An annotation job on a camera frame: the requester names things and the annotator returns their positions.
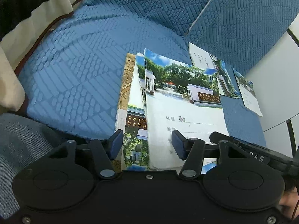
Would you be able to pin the blue quilted sofa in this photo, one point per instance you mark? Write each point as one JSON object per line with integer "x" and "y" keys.
{"x": 81, "y": 63}

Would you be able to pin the photo cover notebook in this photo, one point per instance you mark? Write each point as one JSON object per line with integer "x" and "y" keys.
{"x": 182, "y": 116}
{"x": 135, "y": 142}
{"x": 201, "y": 56}
{"x": 250, "y": 98}

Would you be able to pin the person's right hand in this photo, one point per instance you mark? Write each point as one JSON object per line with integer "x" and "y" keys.
{"x": 288, "y": 200}

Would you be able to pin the tan painting cover book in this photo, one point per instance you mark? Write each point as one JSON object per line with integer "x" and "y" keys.
{"x": 126, "y": 79}

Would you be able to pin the white table with black frame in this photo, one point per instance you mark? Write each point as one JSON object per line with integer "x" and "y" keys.
{"x": 275, "y": 86}

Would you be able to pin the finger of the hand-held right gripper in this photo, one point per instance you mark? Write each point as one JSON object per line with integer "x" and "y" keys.
{"x": 215, "y": 137}

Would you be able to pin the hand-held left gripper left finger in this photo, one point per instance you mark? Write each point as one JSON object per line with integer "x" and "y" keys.
{"x": 116, "y": 144}

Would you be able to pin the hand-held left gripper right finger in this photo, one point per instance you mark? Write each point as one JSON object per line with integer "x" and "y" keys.
{"x": 178, "y": 144}

